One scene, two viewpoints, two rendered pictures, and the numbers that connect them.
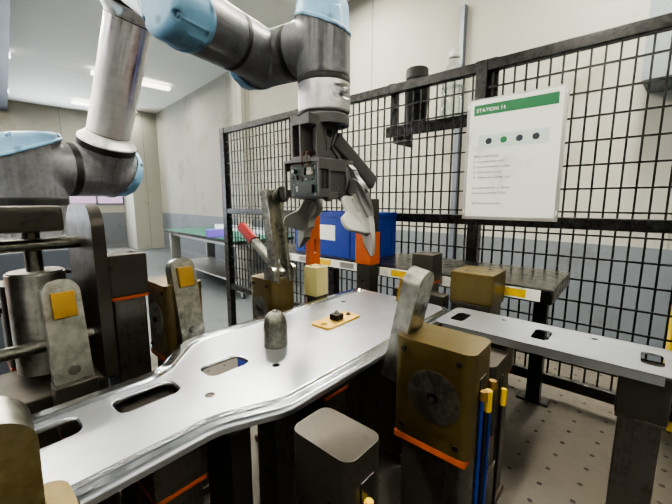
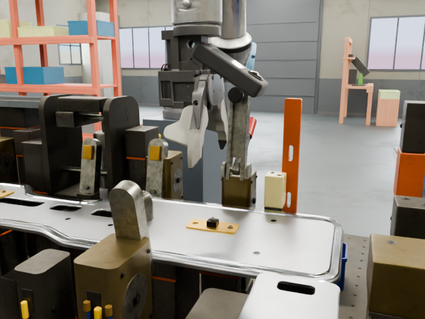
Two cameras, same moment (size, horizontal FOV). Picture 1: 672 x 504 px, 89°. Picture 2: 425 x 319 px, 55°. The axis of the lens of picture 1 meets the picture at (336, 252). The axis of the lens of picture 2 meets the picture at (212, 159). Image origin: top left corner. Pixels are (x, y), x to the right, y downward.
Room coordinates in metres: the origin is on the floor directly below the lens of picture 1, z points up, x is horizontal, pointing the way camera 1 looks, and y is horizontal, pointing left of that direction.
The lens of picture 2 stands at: (0.30, -0.58, 1.26)
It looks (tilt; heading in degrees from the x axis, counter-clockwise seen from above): 13 degrees down; 67
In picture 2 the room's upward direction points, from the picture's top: straight up
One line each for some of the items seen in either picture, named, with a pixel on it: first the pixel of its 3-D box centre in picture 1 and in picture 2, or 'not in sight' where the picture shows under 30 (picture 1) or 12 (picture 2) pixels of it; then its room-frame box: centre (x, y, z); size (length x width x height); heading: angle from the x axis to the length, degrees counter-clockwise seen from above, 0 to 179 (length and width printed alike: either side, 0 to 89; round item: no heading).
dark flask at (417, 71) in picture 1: (416, 98); not in sight; (1.17, -0.26, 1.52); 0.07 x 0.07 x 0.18
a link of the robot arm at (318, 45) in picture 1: (321, 44); not in sight; (0.52, 0.02, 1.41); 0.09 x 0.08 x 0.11; 60
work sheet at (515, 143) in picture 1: (511, 158); not in sight; (0.89, -0.44, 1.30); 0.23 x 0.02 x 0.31; 49
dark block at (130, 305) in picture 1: (131, 384); (145, 216); (0.50, 0.32, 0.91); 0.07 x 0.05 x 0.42; 49
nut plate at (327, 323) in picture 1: (336, 317); (212, 223); (0.54, 0.00, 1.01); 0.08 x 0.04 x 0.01; 140
